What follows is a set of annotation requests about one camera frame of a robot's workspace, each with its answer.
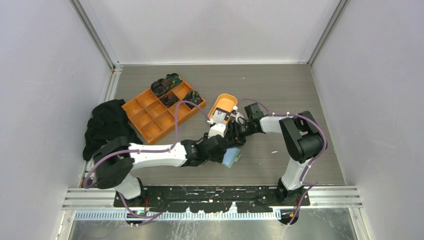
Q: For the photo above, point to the dark rolled sock left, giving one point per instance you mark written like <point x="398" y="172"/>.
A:
<point x="160" y="87"/>

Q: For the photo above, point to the dark rolled sock top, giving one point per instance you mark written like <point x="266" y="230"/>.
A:
<point x="174" y="79"/>

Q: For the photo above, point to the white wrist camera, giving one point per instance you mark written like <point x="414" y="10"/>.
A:
<point x="217" y="128"/>
<point x="236" y="115"/>

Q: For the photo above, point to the orange wooden divider box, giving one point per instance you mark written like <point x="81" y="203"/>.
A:
<point x="152" y="119"/>

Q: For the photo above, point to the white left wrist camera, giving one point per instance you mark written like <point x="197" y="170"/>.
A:
<point x="217" y="128"/>

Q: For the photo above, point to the silver card in tray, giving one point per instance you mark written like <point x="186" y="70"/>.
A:
<point x="219" y="116"/>

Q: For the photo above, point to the green card holder wallet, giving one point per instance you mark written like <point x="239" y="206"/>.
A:
<point x="231" y="156"/>

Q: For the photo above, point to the dark rolled sock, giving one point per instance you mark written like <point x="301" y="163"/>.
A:
<point x="174" y="79"/>
<point x="169" y="99"/>
<point x="160" y="87"/>

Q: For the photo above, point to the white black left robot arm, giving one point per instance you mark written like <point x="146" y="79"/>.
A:
<point x="114" y="161"/>

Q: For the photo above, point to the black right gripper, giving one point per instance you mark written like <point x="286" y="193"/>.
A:
<point x="236" y="134"/>

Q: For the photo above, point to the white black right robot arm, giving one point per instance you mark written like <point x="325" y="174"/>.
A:
<point x="304" y="140"/>

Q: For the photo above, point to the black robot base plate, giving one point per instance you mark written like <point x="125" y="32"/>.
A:
<point x="214" y="199"/>

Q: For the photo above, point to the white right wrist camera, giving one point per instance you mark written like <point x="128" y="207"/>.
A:
<point x="236" y="115"/>

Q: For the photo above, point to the black card in tray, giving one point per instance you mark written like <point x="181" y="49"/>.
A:
<point x="227" y="113"/>

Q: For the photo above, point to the dark rolled sock centre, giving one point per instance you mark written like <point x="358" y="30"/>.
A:
<point x="169" y="99"/>

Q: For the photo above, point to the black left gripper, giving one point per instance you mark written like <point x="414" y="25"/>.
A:
<point x="218" y="158"/>

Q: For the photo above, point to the black cloth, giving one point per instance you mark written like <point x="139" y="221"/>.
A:
<point x="108" y="121"/>

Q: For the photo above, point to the aluminium frame rail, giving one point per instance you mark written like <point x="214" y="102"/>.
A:
<point x="91" y="205"/>

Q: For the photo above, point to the green patterned rolled sock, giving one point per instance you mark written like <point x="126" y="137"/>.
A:
<point x="193" y="97"/>

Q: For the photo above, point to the yellow oval tray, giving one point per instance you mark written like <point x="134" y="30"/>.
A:
<point x="224" y="101"/>

